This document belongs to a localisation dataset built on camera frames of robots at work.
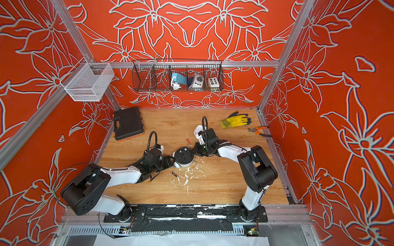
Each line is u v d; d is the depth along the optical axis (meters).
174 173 0.86
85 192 0.43
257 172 0.47
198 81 0.91
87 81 0.92
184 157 0.88
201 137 0.85
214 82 0.95
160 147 0.85
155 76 0.99
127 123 1.06
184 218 0.73
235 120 1.10
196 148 0.80
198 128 1.04
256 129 1.06
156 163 0.71
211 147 0.71
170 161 0.85
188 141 1.01
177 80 0.85
